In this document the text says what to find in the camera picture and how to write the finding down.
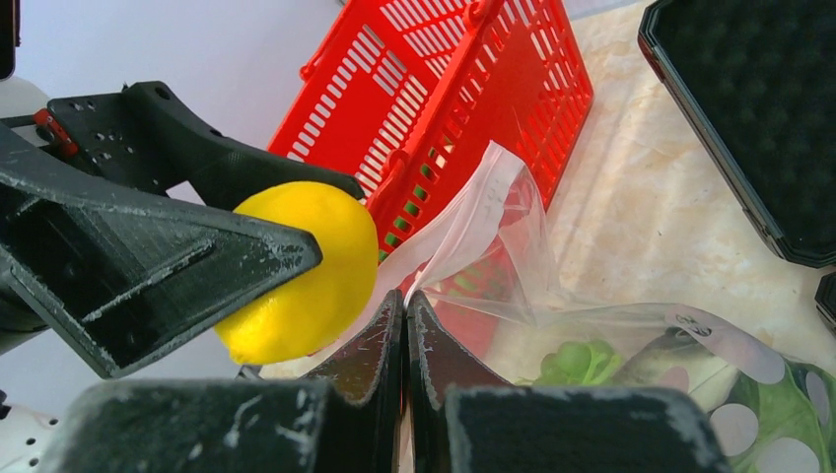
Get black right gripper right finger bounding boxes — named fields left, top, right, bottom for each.
left=406, top=292, right=730, bottom=472

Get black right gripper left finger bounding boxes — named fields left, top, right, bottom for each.
left=38, top=290, right=404, bottom=472

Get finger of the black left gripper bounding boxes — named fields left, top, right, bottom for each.
left=38, top=81, right=364, bottom=211
left=1, top=127, right=322, bottom=378

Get yellow toy fruit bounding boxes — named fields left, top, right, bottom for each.
left=214, top=181, right=379, bottom=365

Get green grape bunch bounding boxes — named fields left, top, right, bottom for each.
left=516, top=339, right=624, bottom=386

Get clear zip top bag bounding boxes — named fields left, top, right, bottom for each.
left=339, top=140, right=836, bottom=473

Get green leafy vegetable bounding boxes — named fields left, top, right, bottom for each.
left=710, top=361, right=835, bottom=472

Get red plastic basket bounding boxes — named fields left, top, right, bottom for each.
left=267, top=0, right=595, bottom=354

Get open black foam case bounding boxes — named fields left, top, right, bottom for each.
left=637, top=0, right=835, bottom=329

